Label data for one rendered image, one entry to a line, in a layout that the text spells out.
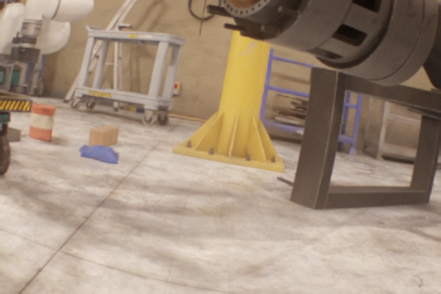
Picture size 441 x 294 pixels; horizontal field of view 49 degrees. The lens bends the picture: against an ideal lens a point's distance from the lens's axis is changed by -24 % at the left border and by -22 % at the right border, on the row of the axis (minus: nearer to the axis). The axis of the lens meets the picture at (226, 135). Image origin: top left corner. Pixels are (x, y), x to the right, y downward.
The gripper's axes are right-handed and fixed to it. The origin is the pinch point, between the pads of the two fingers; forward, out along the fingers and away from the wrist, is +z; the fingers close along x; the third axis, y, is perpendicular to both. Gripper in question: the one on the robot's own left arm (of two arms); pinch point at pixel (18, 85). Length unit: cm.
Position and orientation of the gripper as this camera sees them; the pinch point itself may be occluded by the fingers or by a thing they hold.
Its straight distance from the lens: 181.1
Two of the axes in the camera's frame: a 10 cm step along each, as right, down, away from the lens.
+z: -1.7, 9.8, 0.8
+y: 8.8, 1.9, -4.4
